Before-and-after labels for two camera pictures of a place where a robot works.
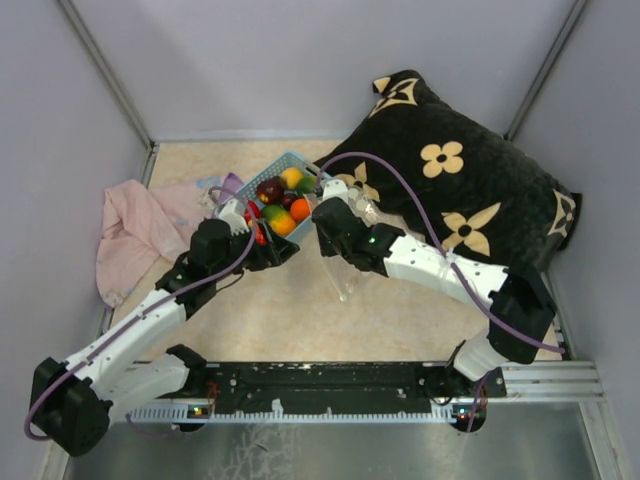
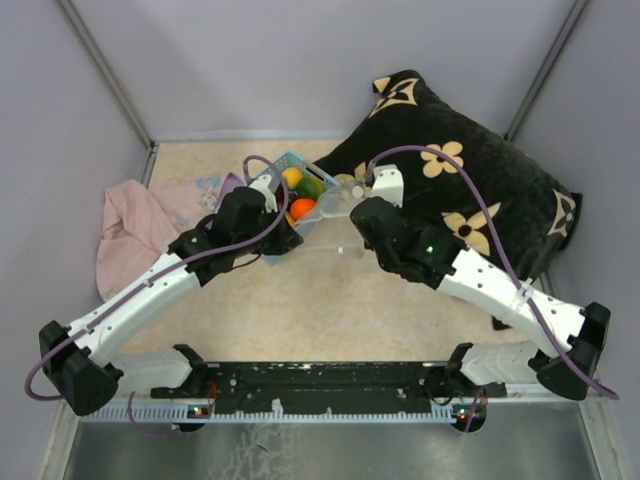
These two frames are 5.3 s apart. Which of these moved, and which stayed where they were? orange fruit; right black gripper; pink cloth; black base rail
Moved: right black gripper
Stayed: black base rail; orange fruit; pink cloth
